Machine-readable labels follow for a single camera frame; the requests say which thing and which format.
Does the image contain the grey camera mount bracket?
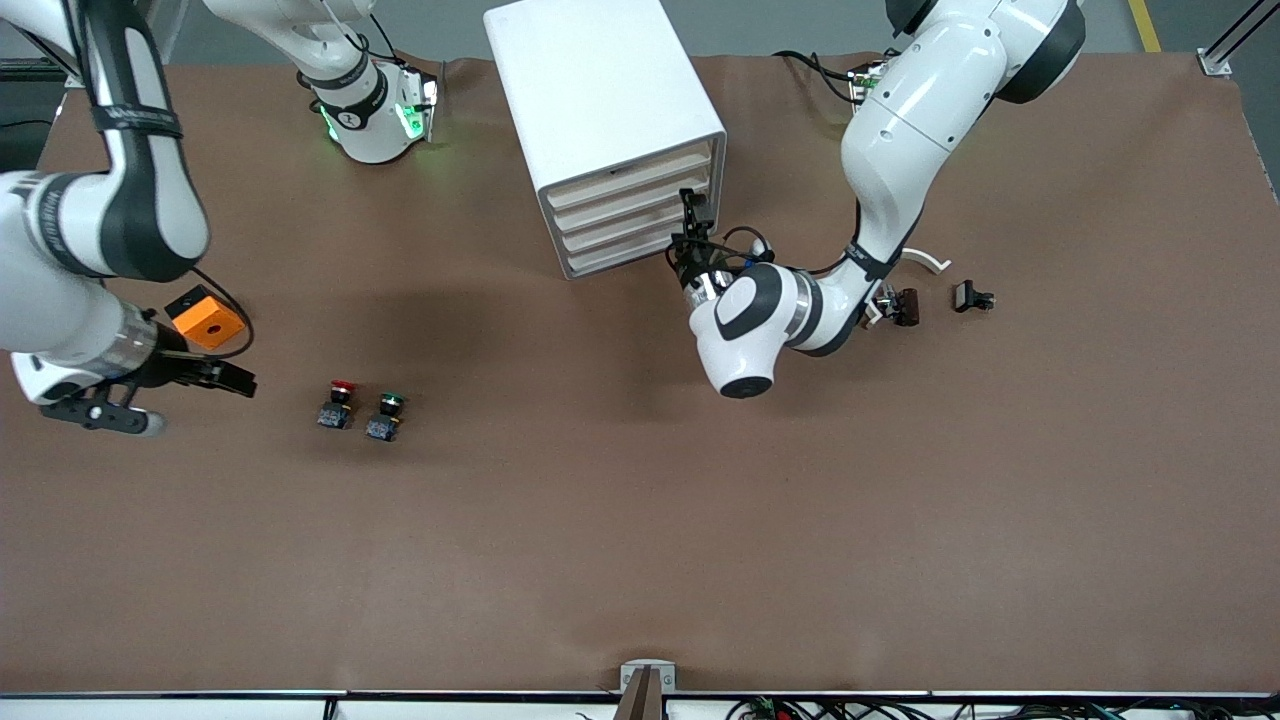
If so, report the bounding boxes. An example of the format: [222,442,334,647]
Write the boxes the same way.
[613,660,678,720]

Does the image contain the orange and black box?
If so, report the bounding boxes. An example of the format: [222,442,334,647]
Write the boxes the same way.
[165,285,248,351]

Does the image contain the black cable bundle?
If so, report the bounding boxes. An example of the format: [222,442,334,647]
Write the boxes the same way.
[725,696,1280,720]

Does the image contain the white drawer cabinet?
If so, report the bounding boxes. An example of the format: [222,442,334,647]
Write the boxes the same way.
[483,0,728,281]

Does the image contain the aluminium frame profile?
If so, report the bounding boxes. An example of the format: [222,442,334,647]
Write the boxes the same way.
[1197,0,1280,78]

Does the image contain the red push button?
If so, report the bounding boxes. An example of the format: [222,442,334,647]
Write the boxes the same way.
[317,379,361,431]

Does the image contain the white table edge rail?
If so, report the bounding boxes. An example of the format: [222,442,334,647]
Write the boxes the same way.
[0,690,1280,720]

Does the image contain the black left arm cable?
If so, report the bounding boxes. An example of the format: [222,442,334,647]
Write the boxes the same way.
[715,226,773,273]

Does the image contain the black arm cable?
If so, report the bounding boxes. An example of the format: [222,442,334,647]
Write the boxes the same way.
[185,265,257,361]
[715,226,773,273]

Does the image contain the black base cable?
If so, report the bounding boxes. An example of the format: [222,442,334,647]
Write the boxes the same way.
[772,48,863,87]

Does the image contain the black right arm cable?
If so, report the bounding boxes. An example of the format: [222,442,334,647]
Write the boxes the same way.
[185,265,257,361]

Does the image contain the green push button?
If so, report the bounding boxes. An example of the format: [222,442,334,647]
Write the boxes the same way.
[364,392,409,443]

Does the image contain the brown table cover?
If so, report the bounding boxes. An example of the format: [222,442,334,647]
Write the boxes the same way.
[0,52,1280,696]

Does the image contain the white curved ring part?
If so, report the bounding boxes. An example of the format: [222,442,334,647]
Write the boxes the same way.
[864,248,952,328]

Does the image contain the beige cabinet drawer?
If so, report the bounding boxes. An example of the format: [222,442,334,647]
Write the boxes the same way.
[553,172,716,236]
[545,140,716,211]
[567,215,720,279]
[560,195,717,257]

